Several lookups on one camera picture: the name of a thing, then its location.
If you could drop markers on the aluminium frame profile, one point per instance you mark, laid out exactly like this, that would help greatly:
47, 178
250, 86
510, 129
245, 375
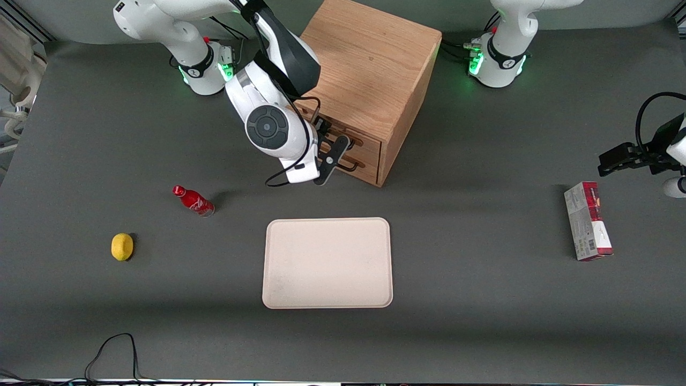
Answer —
27, 21

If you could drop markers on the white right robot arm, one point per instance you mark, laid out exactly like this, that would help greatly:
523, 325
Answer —
268, 126

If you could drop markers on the yellow lemon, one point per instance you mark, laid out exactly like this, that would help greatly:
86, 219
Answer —
122, 246

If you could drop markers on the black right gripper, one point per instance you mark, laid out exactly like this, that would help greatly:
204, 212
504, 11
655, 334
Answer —
320, 127

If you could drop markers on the red tartan cardboard box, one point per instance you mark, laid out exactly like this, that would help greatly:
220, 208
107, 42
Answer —
587, 220

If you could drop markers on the cream rectangular tray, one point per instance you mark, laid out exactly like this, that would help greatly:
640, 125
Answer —
327, 262

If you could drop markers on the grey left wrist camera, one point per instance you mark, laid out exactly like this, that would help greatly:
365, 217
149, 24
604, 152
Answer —
675, 187

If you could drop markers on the wooden drawer cabinet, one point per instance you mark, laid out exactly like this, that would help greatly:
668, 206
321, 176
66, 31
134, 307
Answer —
370, 59

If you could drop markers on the red cola bottle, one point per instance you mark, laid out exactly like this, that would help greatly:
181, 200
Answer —
193, 201

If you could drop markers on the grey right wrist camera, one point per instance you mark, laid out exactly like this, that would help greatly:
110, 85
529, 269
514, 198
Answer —
303, 172

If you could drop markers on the white equipment stand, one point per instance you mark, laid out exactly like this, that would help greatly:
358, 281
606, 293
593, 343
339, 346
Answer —
21, 69

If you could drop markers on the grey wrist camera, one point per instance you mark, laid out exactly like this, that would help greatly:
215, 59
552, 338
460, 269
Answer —
675, 187
303, 172

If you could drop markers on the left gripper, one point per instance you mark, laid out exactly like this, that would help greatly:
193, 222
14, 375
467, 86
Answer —
651, 154

